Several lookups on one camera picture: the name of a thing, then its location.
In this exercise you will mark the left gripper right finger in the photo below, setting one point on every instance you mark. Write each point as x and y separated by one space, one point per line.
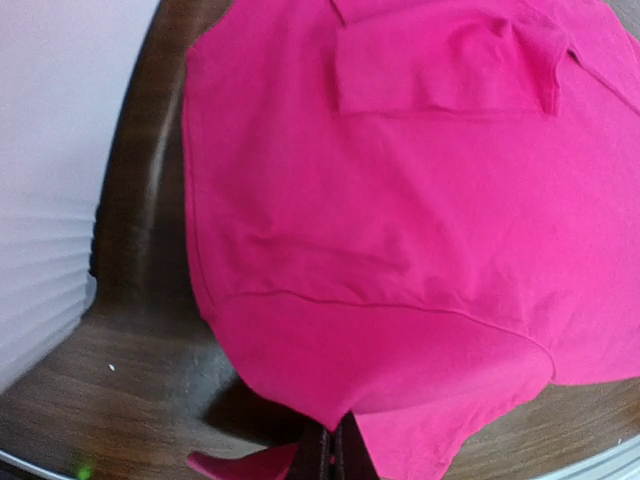
352 459

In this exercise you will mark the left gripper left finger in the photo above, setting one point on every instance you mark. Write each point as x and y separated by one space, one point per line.
312 458

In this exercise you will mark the red garment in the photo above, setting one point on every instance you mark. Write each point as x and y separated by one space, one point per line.
421 213

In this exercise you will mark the white plastic laundry bin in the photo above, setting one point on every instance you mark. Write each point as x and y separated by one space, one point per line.
65 70

